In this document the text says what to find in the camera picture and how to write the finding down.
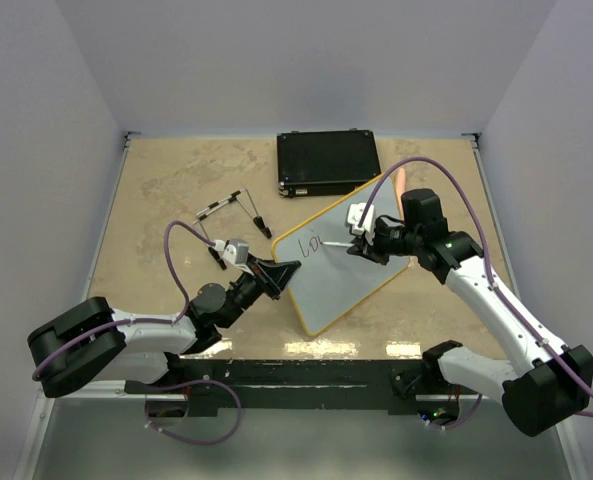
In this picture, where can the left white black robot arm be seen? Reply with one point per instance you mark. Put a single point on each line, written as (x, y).
(93, 342)

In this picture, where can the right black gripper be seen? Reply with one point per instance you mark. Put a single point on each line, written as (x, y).
(362, 244)

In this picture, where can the aluminium frame rails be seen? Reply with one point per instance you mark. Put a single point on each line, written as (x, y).
(541, 383)

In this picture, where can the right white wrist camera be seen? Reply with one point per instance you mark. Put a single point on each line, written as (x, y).
(360, 219)

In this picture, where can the yellow framed whiteboard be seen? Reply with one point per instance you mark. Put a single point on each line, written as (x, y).
(330, 282)

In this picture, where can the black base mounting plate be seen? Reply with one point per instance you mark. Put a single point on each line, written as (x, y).
(393, 385)

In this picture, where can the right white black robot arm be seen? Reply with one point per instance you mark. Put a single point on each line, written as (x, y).
(538, 384)

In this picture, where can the black hard case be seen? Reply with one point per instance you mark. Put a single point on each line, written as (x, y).
(325, 163)

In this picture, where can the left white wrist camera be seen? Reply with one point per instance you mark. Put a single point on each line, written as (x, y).
(234, 251)

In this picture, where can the pink microphone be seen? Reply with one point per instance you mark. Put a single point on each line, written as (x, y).
(400, 182)

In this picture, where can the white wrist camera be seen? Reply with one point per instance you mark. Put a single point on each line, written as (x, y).
(360, 219)
(234, 251)

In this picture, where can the red white marker pen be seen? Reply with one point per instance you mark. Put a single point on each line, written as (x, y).
(337, 244)

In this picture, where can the wire whiteboard stand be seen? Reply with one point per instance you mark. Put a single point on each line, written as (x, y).
(232, 210)

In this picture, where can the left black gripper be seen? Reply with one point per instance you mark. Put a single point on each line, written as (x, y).
(280, 274)

